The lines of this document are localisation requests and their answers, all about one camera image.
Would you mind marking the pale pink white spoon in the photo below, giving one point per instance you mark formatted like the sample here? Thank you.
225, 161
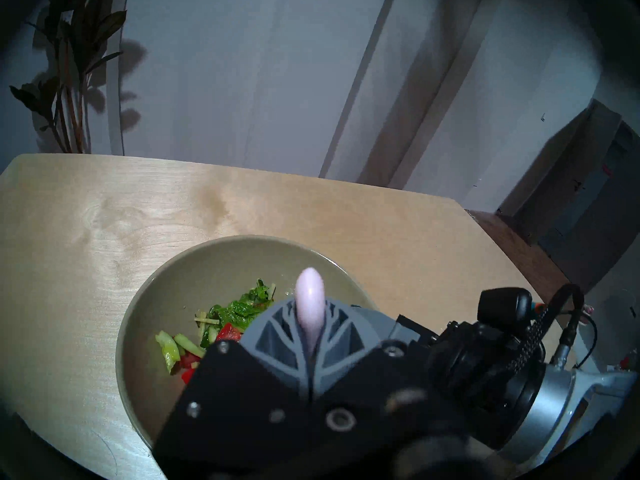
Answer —
310, 304

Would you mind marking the dark grey cabinet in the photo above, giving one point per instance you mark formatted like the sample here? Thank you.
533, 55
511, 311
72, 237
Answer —
590, 209

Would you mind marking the tall dark green potted plant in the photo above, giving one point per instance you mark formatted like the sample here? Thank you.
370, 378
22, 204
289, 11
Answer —
75, 59

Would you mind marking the beige green salad bowl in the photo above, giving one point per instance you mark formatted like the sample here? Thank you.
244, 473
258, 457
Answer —
200, 284

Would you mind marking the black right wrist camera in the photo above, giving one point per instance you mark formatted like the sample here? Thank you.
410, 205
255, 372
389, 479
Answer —
505, 306

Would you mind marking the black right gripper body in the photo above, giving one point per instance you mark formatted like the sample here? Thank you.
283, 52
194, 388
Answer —
480, 374

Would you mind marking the mixed green salad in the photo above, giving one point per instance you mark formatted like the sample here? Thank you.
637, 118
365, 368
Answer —
235, 311

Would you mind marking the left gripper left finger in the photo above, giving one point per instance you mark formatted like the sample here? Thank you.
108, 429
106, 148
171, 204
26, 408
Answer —
250, 399

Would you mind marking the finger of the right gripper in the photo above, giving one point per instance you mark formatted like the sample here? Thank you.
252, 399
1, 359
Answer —
382, 321
417, 334

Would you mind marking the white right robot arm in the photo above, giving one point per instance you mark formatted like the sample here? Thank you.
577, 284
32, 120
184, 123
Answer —
600, 399

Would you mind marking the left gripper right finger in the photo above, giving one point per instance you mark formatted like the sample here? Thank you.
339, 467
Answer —
370, 394

